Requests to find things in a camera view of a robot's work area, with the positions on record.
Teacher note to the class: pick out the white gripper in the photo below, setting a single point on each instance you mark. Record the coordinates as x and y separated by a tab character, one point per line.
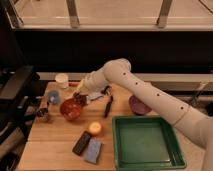
86	86

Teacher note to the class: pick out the dark red grape bunch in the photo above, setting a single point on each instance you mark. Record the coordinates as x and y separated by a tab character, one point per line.
80	99

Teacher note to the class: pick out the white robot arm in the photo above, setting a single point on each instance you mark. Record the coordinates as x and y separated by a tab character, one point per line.
193	124

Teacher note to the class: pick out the red bowl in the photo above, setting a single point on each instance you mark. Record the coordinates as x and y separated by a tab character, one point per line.
70	109

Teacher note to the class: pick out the purple bowl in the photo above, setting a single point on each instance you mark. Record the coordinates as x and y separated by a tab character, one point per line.
138	107

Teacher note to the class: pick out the red marker pen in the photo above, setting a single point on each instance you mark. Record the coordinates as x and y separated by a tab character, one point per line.
73	84

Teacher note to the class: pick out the light blue cloth packet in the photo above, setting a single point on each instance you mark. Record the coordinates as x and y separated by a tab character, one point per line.
94	96

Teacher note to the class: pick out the white cup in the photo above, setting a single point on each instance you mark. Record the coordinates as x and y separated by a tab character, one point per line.
63	80

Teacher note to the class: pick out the blue lidded small jar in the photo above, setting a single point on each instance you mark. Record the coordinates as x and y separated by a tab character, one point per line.
53	97

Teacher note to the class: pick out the orange fruit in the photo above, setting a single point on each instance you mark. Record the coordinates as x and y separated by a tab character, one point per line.
95	128

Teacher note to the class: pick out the small dark metal cup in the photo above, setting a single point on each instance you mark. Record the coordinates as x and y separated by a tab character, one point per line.
43	114

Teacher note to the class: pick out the blue sponge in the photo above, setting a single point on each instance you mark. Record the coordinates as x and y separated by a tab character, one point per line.
93	151

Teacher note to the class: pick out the black rectangular block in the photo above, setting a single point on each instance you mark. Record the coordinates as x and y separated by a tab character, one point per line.
82	143

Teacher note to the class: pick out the black chair at left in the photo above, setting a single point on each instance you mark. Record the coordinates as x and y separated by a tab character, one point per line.
15	97

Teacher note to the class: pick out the green plastic tray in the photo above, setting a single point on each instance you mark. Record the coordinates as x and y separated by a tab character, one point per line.
146	143

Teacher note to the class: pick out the black handled brush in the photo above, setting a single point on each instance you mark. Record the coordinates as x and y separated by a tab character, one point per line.
108	91

